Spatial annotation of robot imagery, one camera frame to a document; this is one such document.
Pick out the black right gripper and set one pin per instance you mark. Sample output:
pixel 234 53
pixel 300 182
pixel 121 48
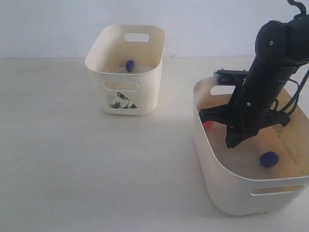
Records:
pixel 249 108

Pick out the blue cap tube reversed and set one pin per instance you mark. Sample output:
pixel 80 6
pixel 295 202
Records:
pixel 258 156

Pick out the blue cap tube upright-end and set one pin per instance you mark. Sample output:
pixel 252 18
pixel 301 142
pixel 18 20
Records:
pixel 133 67

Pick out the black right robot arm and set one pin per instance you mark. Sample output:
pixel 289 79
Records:
pixel 280 50

